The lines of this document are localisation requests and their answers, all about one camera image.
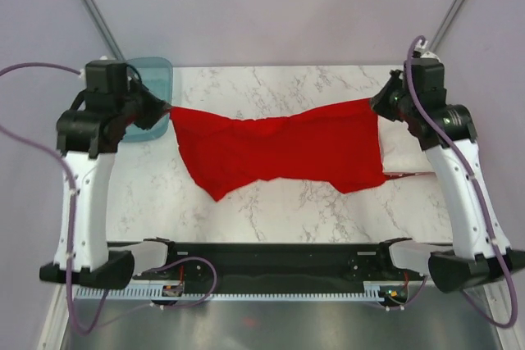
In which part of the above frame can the red t shirt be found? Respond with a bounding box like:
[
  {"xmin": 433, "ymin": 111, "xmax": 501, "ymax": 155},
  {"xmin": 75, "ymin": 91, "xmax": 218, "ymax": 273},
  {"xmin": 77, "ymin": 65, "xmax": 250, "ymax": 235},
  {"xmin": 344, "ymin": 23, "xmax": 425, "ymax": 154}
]
[{"xmin": 170, "ymin": 99, "xmax": 386, "ymax": 201}]

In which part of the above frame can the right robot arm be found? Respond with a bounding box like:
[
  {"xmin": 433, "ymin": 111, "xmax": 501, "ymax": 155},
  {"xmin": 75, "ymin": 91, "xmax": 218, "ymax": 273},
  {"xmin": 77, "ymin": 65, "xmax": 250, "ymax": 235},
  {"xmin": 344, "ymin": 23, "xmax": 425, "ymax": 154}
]
[{"xmin": 369, "ymin": 52, "xmax": 524, "ymax": 293}]

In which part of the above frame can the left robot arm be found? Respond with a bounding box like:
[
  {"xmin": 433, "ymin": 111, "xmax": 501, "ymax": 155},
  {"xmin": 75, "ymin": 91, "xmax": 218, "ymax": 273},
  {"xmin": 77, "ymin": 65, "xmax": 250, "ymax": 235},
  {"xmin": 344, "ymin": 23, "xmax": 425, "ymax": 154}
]
[{"xmin": 39, "ymin": 60, "xmax": 180, "ymax": 289}]

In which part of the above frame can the teal transparent plastic bin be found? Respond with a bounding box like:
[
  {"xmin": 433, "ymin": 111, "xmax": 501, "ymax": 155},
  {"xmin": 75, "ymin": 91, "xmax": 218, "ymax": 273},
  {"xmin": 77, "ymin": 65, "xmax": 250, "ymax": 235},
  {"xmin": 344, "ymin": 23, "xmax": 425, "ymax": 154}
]
[{"xmin": 121, "ymin": 56, "xmax": 174, "ymax": 144}]

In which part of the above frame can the white folded t shirt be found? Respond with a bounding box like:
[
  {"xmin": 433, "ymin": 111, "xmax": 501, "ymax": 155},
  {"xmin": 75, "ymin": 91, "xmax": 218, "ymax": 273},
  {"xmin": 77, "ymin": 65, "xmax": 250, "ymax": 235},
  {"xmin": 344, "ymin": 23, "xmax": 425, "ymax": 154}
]
[{"xmin": 378, "ymin": 117, "xmax": 433, "ymax": 175}]

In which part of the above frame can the pink folded t shirt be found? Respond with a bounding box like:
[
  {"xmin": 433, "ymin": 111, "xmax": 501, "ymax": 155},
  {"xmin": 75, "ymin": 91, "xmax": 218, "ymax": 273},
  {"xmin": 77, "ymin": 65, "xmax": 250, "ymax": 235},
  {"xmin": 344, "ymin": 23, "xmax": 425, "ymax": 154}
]
[{"xmin": 385, "ymin": 171, "xmax": 433, "ymax": 180}]

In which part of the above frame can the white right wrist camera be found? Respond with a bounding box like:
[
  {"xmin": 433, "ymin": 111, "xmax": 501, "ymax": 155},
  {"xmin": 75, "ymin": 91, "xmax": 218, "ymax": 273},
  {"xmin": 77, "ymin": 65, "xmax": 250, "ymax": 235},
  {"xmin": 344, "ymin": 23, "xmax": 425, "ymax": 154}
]
[{"xmin": 412, "ymin": 38, "xmax": 440, "ymax": 61}]

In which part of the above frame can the left aluminium corner post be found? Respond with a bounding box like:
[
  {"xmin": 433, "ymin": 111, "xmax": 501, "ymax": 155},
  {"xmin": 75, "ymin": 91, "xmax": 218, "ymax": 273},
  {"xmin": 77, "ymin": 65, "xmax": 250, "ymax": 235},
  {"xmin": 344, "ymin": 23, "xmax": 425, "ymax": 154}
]
[{"xmin": 81, "ymin": 0, "xmax": 126, "ymax": 60}]

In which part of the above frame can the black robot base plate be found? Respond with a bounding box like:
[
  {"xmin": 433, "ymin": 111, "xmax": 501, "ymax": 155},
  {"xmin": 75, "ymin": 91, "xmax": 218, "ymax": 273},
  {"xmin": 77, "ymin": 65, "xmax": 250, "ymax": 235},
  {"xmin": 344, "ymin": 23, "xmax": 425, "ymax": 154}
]
[{"xmin": 131, "ymin": 235, "xmax": 426, "ymax": 298}]

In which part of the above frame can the white slotted cable duct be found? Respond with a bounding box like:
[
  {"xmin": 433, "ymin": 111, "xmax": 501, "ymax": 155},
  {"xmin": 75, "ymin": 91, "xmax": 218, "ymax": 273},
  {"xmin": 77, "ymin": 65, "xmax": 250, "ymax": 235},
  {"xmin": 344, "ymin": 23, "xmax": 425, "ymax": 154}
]
[{"xmin": 75, "ymin": 282, "xmax": 381, "ymax": 301}]

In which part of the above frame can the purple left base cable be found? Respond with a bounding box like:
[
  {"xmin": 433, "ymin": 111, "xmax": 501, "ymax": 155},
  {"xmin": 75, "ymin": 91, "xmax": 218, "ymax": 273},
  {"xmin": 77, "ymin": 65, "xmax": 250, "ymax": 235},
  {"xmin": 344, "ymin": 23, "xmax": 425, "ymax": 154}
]
[{"xmin": 106, "ymin": 257, "xmax": 217, "ymax": 329}]

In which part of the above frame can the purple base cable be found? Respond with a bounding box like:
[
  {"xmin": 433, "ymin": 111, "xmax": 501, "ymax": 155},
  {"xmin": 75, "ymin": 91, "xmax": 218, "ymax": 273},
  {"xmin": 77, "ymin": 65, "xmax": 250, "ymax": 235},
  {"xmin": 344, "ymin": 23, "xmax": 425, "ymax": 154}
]
[
  {"xmin": 106, "ymin": 257, "xmax": 217, "ymax": 329},
  {"xmin": 379, "ymin": 271, "xmax": 430, "ymax": 313}
]

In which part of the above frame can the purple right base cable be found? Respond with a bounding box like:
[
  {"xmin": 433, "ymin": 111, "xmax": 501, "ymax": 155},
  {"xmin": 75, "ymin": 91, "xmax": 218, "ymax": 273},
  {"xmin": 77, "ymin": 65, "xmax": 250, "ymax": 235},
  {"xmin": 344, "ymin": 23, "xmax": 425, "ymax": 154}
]
[{"xmin": 379, "ymin": 271, "xmax": 430, "ymax": 313}]

